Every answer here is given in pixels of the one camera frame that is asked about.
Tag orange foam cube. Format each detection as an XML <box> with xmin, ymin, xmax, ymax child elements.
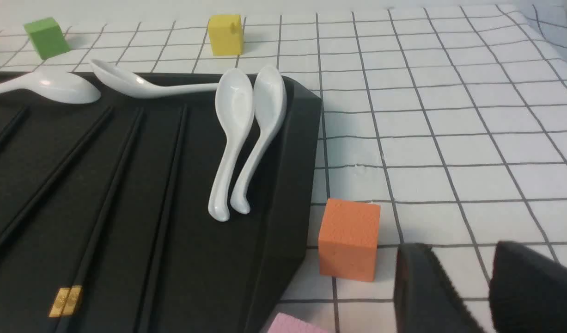
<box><xmin>318</xmin><ymin>198</ymin><xmax>381</xmax><ymax>282</ymax></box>

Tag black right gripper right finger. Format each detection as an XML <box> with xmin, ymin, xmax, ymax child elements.
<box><xmin>489</xmin><ymin>241</ymin><xmax>567</xmax><ymax>333</ymax></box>

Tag black chopstick gold band right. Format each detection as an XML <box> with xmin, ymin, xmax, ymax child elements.
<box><xmin>47</xmin><ymin>109</ymin><xmax>144</xmax><ymax>333</ymax></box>

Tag black chopstick far left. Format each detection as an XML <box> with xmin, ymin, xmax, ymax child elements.
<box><xmin>0</xmin><ymin>106</ymin><xmax>29</xmax><ymax>150</ymax></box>

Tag white spoon upright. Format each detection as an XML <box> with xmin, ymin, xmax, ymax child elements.
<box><xmin>208</xmin><ymin>68</ymin><xmax>254</xmax><ymax>222</ymax></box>
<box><xmin>230</xmin><ymin>65</ymin><xmax>287</xmax><ymax>215</ymax></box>

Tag white spoon inner upright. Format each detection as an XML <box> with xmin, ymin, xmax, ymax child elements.
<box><xmin>208</xmin><ymin>68</ymin><xmax>254</xmax><ymax>222</ymax></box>

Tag white spoon far left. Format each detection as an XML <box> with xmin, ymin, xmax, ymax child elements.
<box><xmin>0</xmin><ymin>70</ymin><xmax>101</xmax><ymax>104</ymax></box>

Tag black chopstick gold band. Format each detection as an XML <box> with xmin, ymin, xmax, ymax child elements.
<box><xmin>47</xmin><ymin>109</ymin><xmax>144</xmax><ymax>333</ymax></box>
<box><xmin>0</xmin><ymin>107</ymin><xmax>114</xmax><ymax>252</ymax></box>

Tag yellow foam cube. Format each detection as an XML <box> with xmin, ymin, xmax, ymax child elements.
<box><xmin>207</xmin><ymin>14</ymin><xmax>244</xmax><ymax>56</ymax></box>

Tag pink foam block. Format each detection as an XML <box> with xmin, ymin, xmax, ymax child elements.
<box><xmin>267</xmin><ymin>313</ymin><xmax>326</xmax><ymax>333</ymax></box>

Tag white grid tablecloth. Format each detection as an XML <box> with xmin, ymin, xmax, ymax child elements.
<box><xmin>0</xmin><ymin>4</ymin><xmax>567</xmax><ymax>333</ymax></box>

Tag black chopstick gold band left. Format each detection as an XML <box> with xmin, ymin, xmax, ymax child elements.
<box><xmin>0</xmin><ymin>107</ymin><xmax>114</xmax><ymax>252</ymax></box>

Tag green foam cube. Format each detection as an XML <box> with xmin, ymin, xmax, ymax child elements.
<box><xmin>24</xmin><ymin>17</ymin><xmax>71</xmax><ymax>61</ymax></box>

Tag white spoon lying sideways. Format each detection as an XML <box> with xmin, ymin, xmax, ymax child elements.
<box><xmin>90</xmin><ymin>59</ymin><xmax>218</xmax><ymax>99</ymax></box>

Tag white spoon outer upright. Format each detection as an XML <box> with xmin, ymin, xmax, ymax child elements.
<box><xmin>230</xmin><ymin>65</ymin><xmax>287</xmax><ymax>215</ymax></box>

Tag plain black chopstick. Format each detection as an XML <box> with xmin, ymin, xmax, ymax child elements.
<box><xmin>134</xmin><ymin>105</ymin><xmax>188</xmax><ymax>333</ymax></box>

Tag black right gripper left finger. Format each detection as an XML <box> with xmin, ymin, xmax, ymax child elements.
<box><xmin>394</xmin><ymin>244</ymin><xmax>484</xmax><ymax>333</ymax></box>

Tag black rectangular tray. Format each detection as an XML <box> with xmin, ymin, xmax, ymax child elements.
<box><xmin>0</xmin><ymin>73</ymin><xmax>322</xmax><ymax>333</ymax></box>

